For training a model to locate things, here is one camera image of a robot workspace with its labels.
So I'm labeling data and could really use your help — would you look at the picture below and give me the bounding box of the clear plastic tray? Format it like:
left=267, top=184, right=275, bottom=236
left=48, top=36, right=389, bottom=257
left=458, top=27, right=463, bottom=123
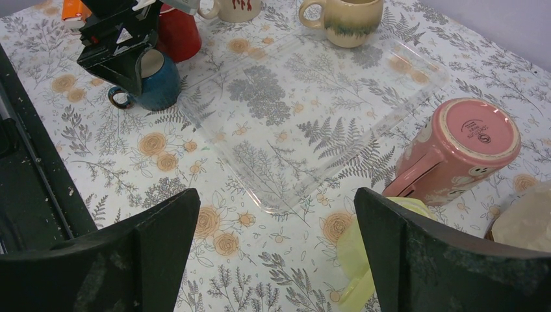
left=179, top=34, right=448, bottom=215

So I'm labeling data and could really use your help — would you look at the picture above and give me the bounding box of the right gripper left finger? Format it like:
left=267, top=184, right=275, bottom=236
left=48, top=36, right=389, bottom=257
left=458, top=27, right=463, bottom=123
left=1, top=188, right=201, bottom=311

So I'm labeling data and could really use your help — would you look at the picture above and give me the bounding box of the blue ribbed mug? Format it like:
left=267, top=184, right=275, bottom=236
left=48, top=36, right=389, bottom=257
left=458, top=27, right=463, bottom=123
left=107, top=49, right=181, bottom=111

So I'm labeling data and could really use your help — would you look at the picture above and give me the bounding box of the floral tablecloth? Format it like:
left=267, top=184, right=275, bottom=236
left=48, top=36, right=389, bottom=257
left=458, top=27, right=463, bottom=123
left=1, top=1, right=550, bottom=311

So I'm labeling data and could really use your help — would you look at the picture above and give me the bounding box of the light green mug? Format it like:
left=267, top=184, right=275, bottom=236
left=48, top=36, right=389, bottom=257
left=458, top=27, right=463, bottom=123
left=336, top=197, right=438, bottom=312

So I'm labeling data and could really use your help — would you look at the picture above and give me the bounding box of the pink ghost mug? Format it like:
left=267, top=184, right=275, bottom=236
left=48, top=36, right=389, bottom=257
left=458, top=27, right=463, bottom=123
left=382, top=97, right=521, bottom=206

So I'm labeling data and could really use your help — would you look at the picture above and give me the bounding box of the tall cream illustrated mug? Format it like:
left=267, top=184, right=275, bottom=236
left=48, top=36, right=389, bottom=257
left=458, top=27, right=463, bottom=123
left=198, top=0, right=262, bottom=23

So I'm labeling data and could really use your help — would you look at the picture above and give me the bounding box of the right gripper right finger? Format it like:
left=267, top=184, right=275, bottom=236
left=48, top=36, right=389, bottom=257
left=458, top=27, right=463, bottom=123
left=354, top=188, right=550, bottom=311

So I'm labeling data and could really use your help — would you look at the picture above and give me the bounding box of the beige round mug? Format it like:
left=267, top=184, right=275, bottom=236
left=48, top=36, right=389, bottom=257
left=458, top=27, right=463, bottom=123
left=298, top=0, right=384, bottom=48

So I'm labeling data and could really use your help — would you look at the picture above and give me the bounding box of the orange small package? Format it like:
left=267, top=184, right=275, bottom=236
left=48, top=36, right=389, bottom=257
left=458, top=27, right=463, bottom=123
left=62, top=0, right=92, bottom=21

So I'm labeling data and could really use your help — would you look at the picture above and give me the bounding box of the red mug black handle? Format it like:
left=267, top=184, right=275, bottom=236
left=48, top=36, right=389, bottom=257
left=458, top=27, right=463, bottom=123
left=156, top=4, right=202, bottom=63

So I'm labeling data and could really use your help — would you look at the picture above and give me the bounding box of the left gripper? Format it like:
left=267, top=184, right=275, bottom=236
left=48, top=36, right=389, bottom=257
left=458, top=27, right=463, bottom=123
left=77, top=0, right=162, bottom=96

